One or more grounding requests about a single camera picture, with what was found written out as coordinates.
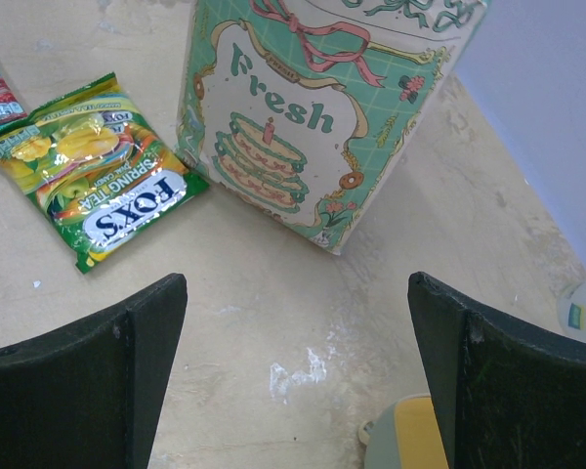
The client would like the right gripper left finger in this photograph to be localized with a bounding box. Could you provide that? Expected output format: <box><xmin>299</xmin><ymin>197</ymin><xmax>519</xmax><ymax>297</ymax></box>
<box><xmin>0</xmin><ymin>274</ymin><xmax>188</xmax><ymax>468</ymax></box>

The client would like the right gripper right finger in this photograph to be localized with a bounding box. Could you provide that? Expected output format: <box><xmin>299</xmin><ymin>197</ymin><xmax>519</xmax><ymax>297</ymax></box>
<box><xmin>407</xmin><ymin>272</ymin><xmax>586</xmax><ymax>468</ymax></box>

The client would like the green Fox's bag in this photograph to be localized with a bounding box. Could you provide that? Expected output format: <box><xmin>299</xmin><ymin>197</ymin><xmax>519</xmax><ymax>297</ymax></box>
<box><xmin>0</xmin><ymin>73</ymin><xmax>208</xmax><ymax>274</ymax></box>

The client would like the green cake paper bag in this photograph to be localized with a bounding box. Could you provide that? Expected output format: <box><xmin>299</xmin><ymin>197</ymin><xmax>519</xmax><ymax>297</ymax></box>
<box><xmin>177</xmin><ymin>1</ymin><xmax>489</xmax><ymax>254</ymax></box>

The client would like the white cylinder striped lid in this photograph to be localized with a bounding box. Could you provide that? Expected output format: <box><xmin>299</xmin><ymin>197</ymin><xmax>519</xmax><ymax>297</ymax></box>
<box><xmin>357</xmin><ymin>394</ymin><xmax>448</xmax><ymax>469</ymax></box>

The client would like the grey tape roll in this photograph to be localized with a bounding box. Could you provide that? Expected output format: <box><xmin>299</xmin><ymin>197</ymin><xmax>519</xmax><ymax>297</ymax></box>
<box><xmin>557</xmin><ymin>280</ymin><xmax>586</xmax><ymax>343</ymax></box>

